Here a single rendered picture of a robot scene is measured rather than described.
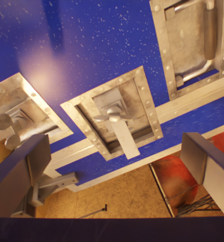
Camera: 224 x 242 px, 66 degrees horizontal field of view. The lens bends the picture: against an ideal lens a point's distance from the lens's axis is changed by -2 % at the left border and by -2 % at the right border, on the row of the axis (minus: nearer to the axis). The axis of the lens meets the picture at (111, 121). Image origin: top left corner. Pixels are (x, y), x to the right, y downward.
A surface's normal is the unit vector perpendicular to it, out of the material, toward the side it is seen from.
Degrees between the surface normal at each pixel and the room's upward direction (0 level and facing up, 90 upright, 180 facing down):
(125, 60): 90
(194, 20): 90
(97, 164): 90
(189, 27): 90
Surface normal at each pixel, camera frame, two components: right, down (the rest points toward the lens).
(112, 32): 0.22, 0.67
